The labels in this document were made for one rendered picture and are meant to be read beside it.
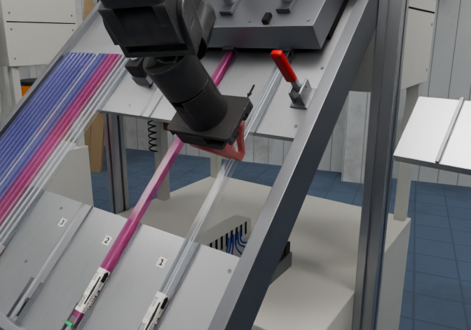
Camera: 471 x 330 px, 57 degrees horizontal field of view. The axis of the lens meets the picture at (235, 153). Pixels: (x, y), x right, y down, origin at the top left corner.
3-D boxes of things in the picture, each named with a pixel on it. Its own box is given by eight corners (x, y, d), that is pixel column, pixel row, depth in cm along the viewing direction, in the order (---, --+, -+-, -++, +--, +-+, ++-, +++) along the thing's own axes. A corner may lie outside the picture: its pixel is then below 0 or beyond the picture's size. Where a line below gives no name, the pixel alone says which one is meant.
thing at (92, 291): (78, 329, 56) (70, 326, 55) (71, 325, 57) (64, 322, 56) (239, 48, 76) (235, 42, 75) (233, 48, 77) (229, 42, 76)
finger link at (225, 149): (225, 134, 66) (196, 93, 59) (265, 140, 62) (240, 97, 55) (205, 171, 63) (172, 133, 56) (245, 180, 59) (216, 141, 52)
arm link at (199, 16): (97, 16, 42) (179, 10, 39) (130, -52, 48) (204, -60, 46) (142, 98, 51) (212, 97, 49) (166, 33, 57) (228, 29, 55)
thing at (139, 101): (308, 157, 63) (297, 137, 59) (47, 113, 99) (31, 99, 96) (373, 3, 76) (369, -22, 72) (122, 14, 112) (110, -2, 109)
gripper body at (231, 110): (195, 99, 60) (167, 62, 55) (256, 106, 54) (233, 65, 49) (172, 137, 58) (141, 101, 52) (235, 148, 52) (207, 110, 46)
